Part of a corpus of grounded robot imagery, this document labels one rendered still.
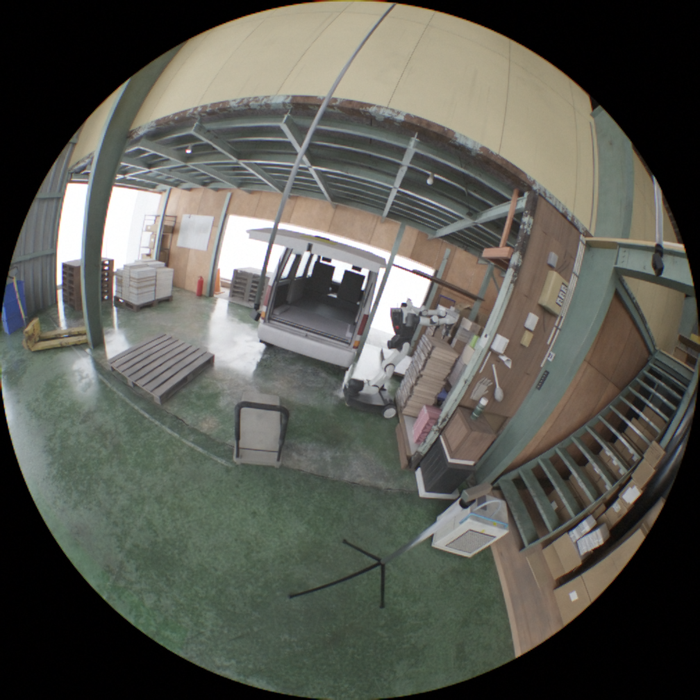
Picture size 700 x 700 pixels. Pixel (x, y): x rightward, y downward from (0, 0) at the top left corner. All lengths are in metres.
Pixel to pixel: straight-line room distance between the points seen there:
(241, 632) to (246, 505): 0.97
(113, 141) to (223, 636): 4.59
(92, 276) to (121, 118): 2.12
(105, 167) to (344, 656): 4.91
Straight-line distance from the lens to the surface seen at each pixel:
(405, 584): 1.94
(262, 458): 1.85
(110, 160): 3.80
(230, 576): 1.70
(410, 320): 2.42
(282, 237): 1.98
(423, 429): 2.61
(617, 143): 3.46
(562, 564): 2.99
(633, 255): 2.41
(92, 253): 3.72
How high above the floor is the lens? 1.68
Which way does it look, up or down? 21 degrees down
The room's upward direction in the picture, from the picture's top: 19 degrees clockwise
